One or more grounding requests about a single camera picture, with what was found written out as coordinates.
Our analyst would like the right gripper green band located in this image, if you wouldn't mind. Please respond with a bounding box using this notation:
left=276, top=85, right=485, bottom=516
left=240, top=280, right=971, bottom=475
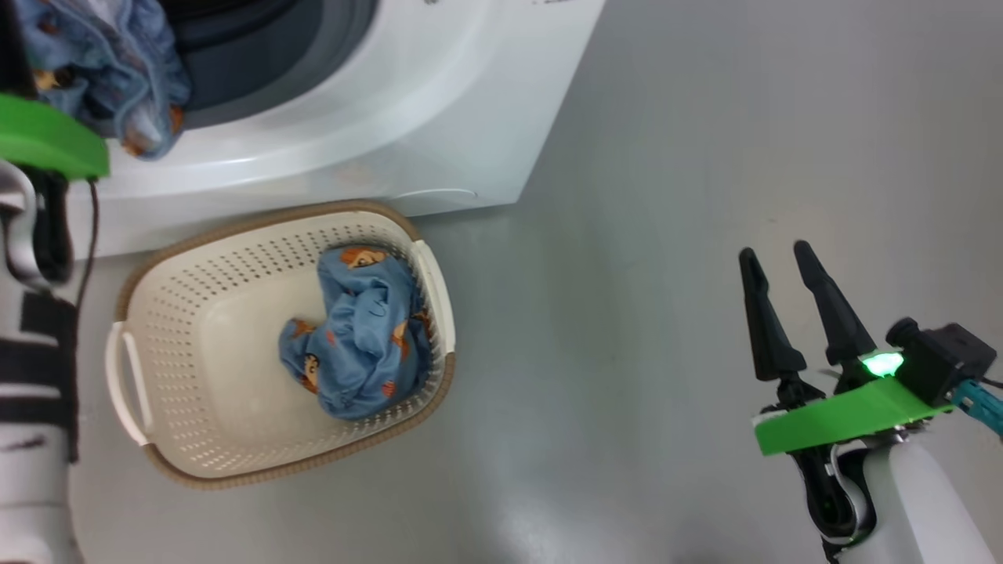
left=739, top=240, right=954, bottom=457

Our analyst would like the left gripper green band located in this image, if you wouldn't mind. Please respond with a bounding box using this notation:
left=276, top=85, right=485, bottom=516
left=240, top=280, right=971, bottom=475
left=0, top=92, right=110, bottom=181

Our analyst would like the blue bear-print garment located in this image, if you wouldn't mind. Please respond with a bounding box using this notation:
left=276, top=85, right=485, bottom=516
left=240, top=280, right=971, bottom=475
left=14, top=0, right=193, bottom=161
left=278, top=245, right=434, bottom=421

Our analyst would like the cream perforated laundry basket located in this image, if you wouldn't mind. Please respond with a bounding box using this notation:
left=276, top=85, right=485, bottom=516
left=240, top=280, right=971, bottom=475
left=106, top=200, right=457, bottom=490

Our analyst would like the white front-load washing machine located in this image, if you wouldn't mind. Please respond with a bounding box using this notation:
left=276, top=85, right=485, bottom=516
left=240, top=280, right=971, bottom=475
left=67, top=0, right=608, bottom=259

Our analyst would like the thin black left gripper cable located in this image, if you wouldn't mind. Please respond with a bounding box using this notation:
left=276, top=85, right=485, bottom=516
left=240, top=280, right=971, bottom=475
left=76, top=179, right=100, bottom=310

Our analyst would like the teal-plug right camera cable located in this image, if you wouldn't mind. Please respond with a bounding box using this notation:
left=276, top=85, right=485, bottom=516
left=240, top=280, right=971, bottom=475
left=952, top=378, right=1003, bottom=436

